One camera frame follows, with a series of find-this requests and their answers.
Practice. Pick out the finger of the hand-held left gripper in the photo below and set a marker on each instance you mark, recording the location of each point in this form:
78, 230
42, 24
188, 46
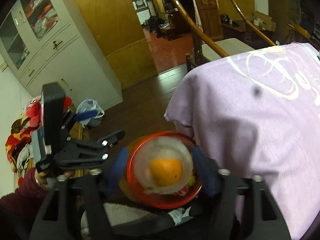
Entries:
85, 155
86, 115

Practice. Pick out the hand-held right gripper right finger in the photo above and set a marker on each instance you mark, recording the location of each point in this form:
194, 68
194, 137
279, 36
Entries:
203, 170

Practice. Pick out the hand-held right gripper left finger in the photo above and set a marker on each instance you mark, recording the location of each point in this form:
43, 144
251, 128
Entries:
117, 170

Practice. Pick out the plastic cup with orange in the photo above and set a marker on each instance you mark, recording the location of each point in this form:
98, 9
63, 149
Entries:
166, 171

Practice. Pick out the red bin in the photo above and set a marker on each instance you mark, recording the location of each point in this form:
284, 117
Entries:
160, 202

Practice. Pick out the person's left forearm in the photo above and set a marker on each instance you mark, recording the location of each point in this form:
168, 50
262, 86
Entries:
17, 205

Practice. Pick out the person's left hand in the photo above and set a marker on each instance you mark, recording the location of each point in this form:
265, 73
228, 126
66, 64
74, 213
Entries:
41, 178

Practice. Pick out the printed plastic bag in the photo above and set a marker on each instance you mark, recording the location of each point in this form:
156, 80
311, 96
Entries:
87, 105

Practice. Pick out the red printed blanket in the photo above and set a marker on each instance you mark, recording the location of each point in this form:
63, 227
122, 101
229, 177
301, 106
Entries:
20, 130

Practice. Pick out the white towel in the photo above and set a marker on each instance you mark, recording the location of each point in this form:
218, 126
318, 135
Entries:
125, 211

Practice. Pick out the white cabinet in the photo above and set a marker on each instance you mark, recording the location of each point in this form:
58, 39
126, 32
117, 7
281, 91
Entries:
75, 62

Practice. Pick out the purple printed tablecloth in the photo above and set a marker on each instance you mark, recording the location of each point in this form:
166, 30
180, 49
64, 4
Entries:
250, 130

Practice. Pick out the pile of red white packets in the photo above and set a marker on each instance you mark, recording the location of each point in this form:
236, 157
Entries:
42, 12

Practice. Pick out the small wooden stool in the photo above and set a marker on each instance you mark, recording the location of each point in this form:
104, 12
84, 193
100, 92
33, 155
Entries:
168, 32

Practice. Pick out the dark bags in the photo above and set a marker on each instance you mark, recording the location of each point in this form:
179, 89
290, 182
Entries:
157, 22

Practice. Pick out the wooden armchair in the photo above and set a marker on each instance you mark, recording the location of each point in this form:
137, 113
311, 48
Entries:
301, 30
217, 48

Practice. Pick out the grey seat cushion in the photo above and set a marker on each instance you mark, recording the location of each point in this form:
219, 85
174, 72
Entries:
225, 48

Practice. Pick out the dark low table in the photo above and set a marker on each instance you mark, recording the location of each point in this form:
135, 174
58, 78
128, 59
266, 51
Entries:
237, 28

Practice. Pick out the black pot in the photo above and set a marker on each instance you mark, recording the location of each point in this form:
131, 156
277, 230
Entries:
225, 18

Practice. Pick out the cardboard box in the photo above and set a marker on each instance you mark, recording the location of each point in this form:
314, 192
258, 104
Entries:
265, 21

